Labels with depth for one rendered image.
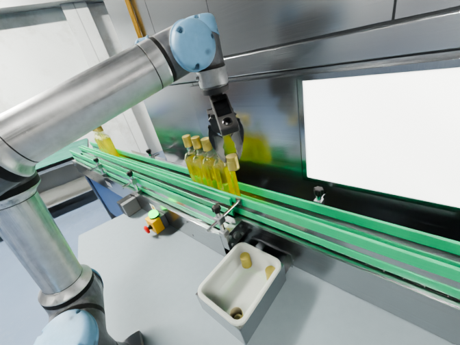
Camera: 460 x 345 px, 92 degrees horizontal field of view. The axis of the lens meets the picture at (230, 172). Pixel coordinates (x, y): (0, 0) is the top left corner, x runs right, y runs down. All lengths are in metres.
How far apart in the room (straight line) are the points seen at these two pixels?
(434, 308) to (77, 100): 0.78
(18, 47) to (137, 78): 3.88
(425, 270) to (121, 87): 0.68
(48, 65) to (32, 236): 3.70
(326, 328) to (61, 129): 0.72
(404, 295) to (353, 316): 0.14
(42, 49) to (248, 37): 3.66
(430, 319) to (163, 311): 0.70
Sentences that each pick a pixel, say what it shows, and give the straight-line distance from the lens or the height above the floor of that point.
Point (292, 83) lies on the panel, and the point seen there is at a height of 1.30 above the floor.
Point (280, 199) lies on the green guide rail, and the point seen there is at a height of 0.95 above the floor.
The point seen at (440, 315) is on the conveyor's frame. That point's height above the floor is 0.83.
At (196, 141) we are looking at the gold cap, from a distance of 0.84.
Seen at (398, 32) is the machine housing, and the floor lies 1.38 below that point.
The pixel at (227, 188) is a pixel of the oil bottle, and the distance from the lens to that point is 0.82.
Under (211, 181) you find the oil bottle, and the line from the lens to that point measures 0.86.
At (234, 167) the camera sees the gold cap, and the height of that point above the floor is 1.12.
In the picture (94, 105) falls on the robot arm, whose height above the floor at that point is 1.39.
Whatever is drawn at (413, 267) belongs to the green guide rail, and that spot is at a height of 0.93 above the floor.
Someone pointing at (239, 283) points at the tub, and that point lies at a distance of 0.80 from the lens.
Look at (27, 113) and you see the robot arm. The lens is 0.40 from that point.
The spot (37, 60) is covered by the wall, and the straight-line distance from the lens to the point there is 4.22.
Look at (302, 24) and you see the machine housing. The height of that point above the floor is 1.43.
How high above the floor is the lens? 1.42
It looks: 29 degrees down
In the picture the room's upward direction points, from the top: 14 degrees counter-clockwise
